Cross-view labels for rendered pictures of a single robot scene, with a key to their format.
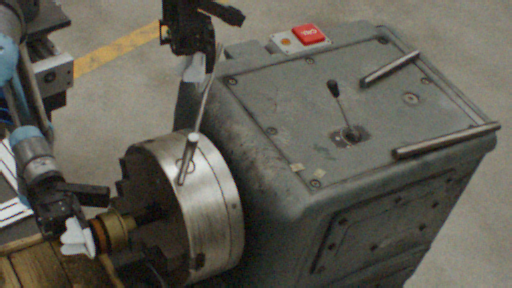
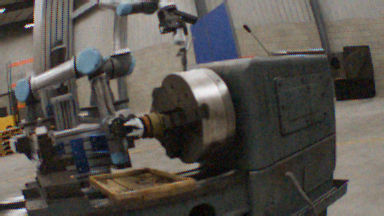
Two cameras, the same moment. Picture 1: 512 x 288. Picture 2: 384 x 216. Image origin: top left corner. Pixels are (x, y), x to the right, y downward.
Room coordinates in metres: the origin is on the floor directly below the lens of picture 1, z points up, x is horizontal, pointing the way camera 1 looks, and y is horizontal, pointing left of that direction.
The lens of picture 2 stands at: (-0.57, -0.21, 1.24)
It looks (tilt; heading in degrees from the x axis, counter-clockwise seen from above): 5 degrees down; 9
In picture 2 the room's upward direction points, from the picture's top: 9 degrees counter-clockwise
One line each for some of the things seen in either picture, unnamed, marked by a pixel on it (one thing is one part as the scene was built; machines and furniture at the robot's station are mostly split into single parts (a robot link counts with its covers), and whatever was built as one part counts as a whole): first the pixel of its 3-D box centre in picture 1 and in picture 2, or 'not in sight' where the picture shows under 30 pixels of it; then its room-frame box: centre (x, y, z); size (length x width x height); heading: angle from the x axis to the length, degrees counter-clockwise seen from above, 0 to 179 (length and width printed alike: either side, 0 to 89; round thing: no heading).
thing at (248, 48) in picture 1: (247, 57); not in sight; (1.37, -0.05, 1.24); 0.09 x 0.08 x 0.03; 128
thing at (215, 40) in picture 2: not in sight; (215, 69); (7.88, 0.54, 1.18); 4.12 x 0.80 x 2.35; 16
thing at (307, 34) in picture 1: (308, 35); not in sight; (1.47, -0.18, 1.26); 0.06 x 0.06 x 0.02; 38
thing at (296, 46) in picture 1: (298, 47); not in sight; (1.46, -0.16, 1.23); 0.13 x 0.08 x 0.05; 128
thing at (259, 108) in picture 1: (320, 158); (273, 102); (1.28, -0.27, 1.06); 0.59 x 0.48 x 0.39; 128
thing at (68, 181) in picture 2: not in sight; (53, 179); (0.65, 0.55, 0.95); 0.43 x 0.17 x 0.05; 38
